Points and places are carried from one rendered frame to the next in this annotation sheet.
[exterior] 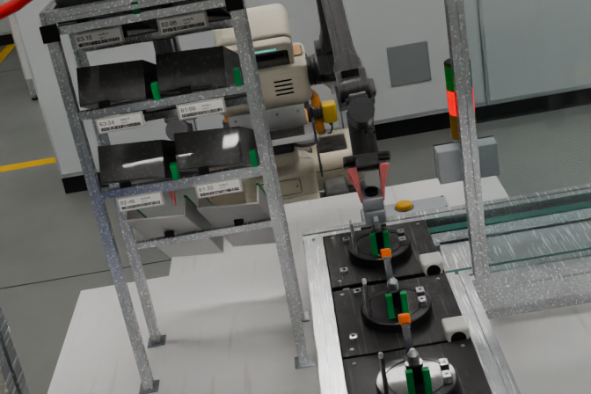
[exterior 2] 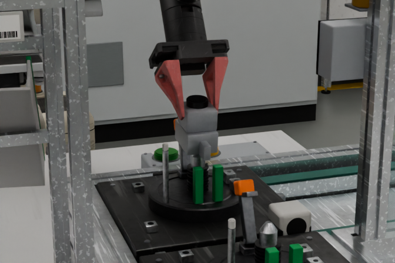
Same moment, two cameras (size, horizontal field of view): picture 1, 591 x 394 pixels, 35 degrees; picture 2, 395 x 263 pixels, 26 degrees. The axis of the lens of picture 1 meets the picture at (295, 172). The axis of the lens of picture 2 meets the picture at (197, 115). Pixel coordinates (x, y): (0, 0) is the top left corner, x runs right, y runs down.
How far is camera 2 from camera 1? 0.96 m
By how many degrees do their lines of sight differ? 19
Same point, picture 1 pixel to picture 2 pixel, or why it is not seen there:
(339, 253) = (132, 204)
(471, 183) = (382, 80)
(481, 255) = (378, 202)
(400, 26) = (96, 23)
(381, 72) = not seen: hidden behind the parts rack
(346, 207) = (99, 164)
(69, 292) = not seen: outside the picture
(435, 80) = (127, 85)
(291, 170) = not seen: hidden behind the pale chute
